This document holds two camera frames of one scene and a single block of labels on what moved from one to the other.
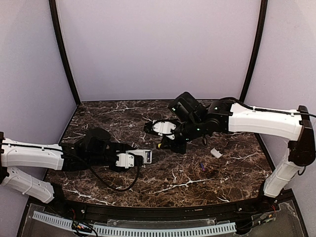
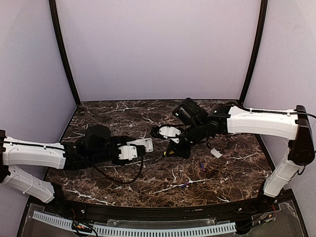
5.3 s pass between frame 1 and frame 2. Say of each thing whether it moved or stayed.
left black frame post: stayed
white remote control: moved
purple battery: stayed
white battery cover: stayed
